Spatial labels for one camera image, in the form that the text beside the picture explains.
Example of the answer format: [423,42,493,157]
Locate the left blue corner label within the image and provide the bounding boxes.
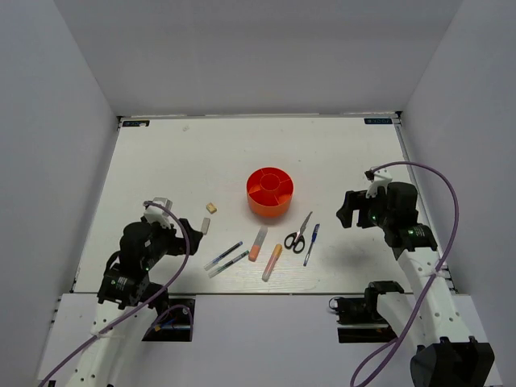
[122,120,150,127]

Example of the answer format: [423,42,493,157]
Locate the blue corner label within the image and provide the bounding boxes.
[122,120,150,127]
[364,117,393,125]

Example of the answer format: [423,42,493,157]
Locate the right blue corner label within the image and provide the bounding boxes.
[364,117,393,125]

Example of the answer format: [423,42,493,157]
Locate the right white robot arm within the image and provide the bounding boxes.
[336,182,495,386]

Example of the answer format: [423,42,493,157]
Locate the orange round divided container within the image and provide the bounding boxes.
[246,167,294,218]

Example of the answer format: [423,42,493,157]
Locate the white rectangular eraser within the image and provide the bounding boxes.
[201,218,210,235]

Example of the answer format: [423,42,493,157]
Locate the blue gel pen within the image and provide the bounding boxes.
[204,241,243,271]

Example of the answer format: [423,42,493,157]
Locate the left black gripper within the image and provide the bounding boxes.
[143,217,202,268]

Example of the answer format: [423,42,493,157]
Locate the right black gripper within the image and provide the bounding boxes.
[336,185,393,229]

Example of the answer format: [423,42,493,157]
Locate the blue ballpoint pen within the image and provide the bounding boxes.
[303,223,320,267]

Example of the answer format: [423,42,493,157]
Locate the black handled scissors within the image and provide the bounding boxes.
[284,211,313,254]

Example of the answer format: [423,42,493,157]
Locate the green gel pen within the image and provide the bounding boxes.
[208,250,249,278]

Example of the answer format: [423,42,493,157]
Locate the tan small eraser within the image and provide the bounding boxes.
[206,202,217,214]

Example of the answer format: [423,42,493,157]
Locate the yellow highlighter marker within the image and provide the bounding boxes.
[261,243,283,282]

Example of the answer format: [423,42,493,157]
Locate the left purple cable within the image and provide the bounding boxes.
[38,202,193,387]

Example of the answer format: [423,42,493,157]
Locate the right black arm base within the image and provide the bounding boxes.
[328,297,397,343]

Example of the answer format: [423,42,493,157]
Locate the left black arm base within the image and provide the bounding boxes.
[142,298,196,343]

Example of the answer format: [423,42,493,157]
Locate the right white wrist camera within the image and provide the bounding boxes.
[364,168,393,198]

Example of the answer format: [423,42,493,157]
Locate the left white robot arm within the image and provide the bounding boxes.
[39,218,203,386]

